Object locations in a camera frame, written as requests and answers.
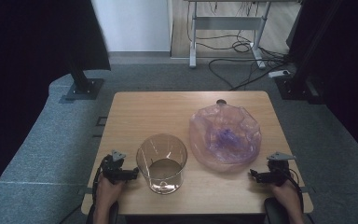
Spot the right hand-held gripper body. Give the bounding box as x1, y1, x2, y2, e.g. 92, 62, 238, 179
260, 151, 297, 188

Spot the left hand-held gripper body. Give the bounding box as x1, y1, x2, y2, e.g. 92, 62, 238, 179
101, 149, 129, 185

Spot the clear brown plastic cup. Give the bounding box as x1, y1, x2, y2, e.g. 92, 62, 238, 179
135, 133, 188, 196

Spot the purple plastic bag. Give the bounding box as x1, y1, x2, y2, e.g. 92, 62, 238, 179
188, 103, 263, 174

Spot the person's right hand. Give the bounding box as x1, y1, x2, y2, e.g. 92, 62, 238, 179
268, 178, 303, 214

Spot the person's left hand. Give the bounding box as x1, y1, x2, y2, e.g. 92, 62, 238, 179
93, 174, 127, 216

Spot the grey fabric platform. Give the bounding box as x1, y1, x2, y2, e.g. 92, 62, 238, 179
0, 73, 117, 224

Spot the black metal stand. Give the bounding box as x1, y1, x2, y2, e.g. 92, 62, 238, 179
64, 54, 105, 102
274, 0, 344, 105

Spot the white power strip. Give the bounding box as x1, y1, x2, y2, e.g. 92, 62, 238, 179
267, 69, 292, 79

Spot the black curtain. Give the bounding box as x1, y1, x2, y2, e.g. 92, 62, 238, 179
286, 0, 358, 167

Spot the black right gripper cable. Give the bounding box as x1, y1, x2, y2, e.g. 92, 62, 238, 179
287, 169, 305, 208

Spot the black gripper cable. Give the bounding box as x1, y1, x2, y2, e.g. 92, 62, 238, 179
287, 169, 305, 208
91, 154, 113, 204

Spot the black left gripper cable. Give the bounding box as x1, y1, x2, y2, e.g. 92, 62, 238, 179
91, 154, 113, 204

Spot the coiled black floor cable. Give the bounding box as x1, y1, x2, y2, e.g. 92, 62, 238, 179
231, 31, 254, 54

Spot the grey metal desk frame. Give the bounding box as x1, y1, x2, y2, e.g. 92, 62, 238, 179
185, 0, 303, 70

